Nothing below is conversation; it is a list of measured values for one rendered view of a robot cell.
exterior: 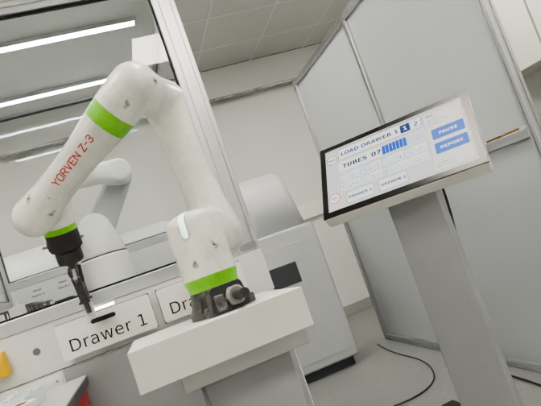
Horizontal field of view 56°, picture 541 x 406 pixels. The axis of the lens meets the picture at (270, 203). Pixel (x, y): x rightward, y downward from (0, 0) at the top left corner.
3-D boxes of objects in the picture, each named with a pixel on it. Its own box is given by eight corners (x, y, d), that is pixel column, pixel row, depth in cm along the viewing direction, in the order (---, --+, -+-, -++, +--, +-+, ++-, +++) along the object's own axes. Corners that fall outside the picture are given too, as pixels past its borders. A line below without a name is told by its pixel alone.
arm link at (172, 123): (257, 246, 143) (183, 77, 150) (239, 249, 127) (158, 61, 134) (216, 263, 146) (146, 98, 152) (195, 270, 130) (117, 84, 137)
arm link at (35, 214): (127, 135, 137) (92, 108, 134) (118, 141, 125) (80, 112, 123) (48, 237, 142) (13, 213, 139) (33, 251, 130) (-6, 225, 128)
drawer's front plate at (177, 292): (249, 292, 172) (238, 260, 173) (166, 323, 164) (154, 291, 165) (248, 292, 174) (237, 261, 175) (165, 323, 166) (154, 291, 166)
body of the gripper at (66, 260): (55, 250, 153) (65, 278, 155) (53, 258, 145) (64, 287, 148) (80, 242, 155) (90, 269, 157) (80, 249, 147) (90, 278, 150)
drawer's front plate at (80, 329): (158, 326, 162) (147, 293, 163) (64, 362, 154) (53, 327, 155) (158, 326, 164) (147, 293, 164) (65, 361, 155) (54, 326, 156)
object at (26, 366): (274, 287, 176) (260, 247, 177) (-48, 410, 148) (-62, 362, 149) (229, 287, 267) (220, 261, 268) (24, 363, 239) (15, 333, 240)
